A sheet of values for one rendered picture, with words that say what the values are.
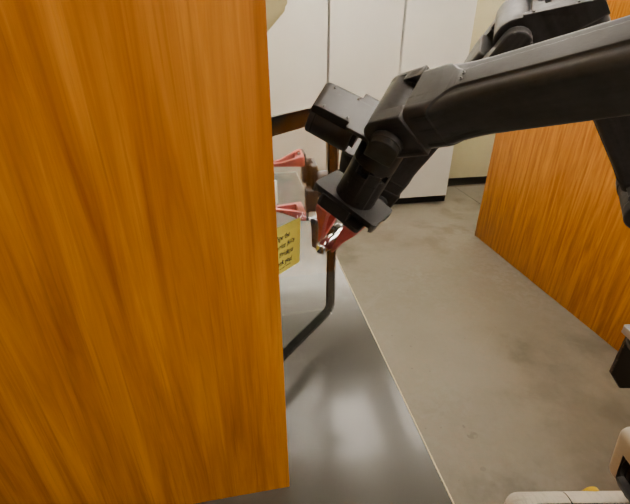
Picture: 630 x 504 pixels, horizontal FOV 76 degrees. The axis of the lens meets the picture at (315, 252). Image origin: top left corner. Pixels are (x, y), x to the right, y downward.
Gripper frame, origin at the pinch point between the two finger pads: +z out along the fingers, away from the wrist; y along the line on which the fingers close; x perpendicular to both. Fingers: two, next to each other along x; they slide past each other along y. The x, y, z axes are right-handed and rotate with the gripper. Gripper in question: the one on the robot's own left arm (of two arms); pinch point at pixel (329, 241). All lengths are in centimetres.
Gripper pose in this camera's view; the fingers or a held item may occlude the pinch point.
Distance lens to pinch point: 61.3
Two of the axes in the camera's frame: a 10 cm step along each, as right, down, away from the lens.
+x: 5.3, -4.1, 7.4
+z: -3.7, 6.7, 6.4
